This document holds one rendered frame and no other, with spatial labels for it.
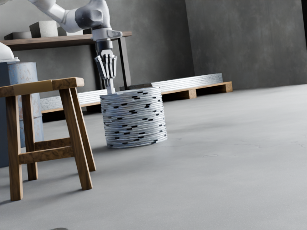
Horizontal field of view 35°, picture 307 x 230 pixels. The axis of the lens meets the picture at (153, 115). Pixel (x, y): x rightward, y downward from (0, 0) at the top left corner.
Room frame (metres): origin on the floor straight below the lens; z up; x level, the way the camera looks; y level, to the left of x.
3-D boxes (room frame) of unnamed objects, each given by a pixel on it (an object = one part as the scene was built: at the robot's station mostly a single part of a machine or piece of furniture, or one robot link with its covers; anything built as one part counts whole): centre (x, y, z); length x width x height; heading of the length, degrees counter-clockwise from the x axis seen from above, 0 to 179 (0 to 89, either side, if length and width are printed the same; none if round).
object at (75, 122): (1.56, 0.34, 0.16); 0.34 x 0.24 x 0.34; 4
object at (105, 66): (2.20, 0.19, 0.37); 0.04 x 0.01 x 0.11; 51
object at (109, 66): (2.22, 0.17, 0.37); 0.04 x 0.01 x 0.11; 51
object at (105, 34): (2.21, 0.15, 0.51); 0.13 x 0.12 x 0.05; 51
